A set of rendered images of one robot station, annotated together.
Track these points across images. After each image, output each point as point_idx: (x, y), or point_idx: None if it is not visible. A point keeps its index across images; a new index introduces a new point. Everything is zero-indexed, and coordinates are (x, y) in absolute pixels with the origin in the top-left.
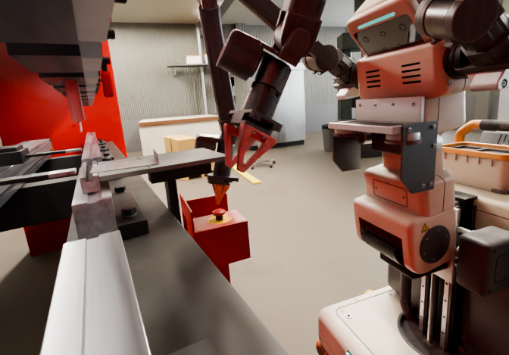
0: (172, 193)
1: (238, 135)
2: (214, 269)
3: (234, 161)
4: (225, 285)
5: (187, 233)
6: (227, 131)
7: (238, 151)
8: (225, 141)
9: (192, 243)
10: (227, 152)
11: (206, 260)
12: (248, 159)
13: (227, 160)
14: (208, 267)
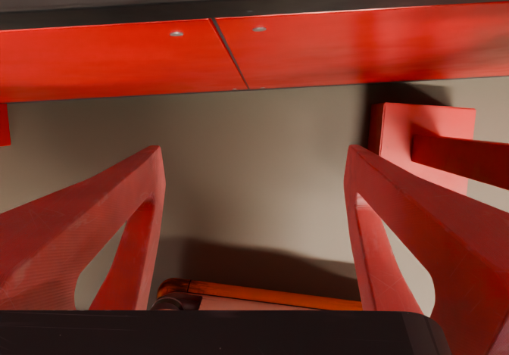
0: None
1: (60, 222)
2: None
3: (351, 213)
4: None
5: None
6: (454, 250)
7: (110, 175)
8: (427, 192)
9: None
10: (370, 180)
11: None
12: (142, 243)
13: (355, 166)
14: None
